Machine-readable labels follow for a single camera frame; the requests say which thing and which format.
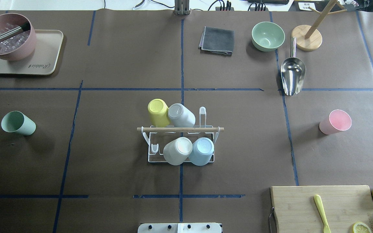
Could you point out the light blue cup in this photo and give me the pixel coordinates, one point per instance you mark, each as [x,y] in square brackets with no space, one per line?
[202,151]

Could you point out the beige serving tray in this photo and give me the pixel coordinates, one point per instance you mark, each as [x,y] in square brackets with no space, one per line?
[42,61]

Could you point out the bamboo cutting board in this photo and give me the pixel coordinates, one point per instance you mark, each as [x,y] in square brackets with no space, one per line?
[298,209]

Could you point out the mint green cup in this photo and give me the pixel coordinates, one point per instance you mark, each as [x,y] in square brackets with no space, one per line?
[18,123]

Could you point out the pink cup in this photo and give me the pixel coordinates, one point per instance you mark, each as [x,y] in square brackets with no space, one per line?
[337,121]

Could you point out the lemon slice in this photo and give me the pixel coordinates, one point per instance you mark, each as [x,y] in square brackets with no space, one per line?
[360,227]

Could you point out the yellow cup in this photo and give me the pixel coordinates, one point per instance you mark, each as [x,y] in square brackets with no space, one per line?
[157,109]

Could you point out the pink bowl with ice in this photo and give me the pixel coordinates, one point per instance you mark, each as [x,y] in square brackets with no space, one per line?
[19,46]

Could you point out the mint green bowl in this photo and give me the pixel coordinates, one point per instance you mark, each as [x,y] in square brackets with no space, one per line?
[267,36]

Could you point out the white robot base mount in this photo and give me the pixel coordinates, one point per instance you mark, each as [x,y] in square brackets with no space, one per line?
[200,227]

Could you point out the yellow plastic knife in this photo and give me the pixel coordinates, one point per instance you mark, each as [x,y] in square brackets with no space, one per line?
[320,208]

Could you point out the grey cup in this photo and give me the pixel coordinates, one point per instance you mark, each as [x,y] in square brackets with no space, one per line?
[180,116]

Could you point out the wooden mug tree stand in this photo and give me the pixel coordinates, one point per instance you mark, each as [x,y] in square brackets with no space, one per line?
[307,37]

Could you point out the stainless steel scoop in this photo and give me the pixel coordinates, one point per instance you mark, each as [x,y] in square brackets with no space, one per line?
[293,72]

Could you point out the cream white cup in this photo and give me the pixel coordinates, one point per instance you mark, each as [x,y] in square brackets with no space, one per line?
[177,151]

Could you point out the white wire cup rack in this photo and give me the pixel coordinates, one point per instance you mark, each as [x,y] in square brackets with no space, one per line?
[156,138]

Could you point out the grey folded cloth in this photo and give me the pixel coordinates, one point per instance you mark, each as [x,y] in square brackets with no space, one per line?
[217,40]

